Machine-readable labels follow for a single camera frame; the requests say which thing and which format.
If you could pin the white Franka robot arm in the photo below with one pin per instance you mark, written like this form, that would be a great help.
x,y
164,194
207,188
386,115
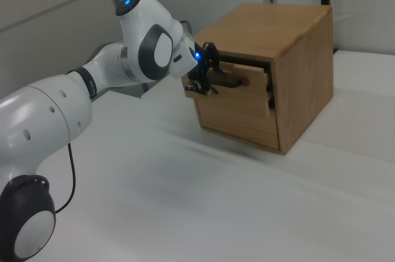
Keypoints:
x,y
46,113

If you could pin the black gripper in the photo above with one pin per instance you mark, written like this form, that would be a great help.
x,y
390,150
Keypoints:
x,y
200,69

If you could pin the wooden cabinet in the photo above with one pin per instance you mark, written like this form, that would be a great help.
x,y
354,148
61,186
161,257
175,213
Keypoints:
x,y
305,73

